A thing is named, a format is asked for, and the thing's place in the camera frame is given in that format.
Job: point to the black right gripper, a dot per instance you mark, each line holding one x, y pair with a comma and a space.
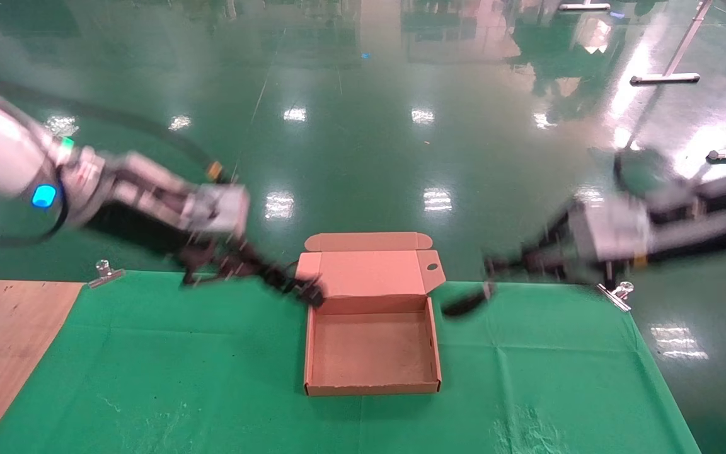
555, 255

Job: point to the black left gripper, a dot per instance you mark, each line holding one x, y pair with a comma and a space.
149, 230

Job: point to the white floor stand foot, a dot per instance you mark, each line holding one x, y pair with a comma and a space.
583, 7

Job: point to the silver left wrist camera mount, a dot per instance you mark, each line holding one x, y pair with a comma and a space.
221, 208

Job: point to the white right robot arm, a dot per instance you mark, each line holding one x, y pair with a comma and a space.
716, 221

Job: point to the white pole floor stand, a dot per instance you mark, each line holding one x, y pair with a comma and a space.
665, 79

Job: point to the green table cloth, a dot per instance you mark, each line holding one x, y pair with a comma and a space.
180, 378

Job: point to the silver binder clip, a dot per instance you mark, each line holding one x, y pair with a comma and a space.
621, 291
106, 274

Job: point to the flat open cardboard box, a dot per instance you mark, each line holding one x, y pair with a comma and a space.
372, 353

